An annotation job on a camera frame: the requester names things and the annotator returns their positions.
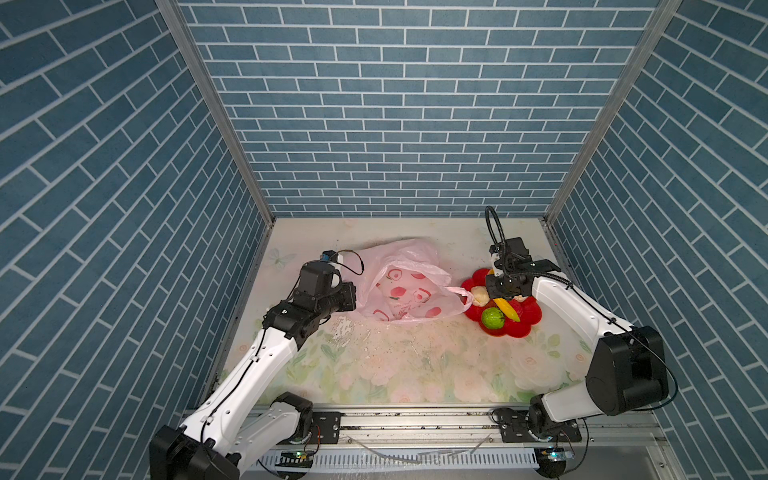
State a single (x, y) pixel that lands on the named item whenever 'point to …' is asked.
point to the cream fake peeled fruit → (480, 296)
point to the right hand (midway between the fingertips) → (492, 283)
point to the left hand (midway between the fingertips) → (358, 288)
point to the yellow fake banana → (507, 309)
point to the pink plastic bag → (407, 280)
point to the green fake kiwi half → (493, 318)
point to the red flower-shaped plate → (477, 279)
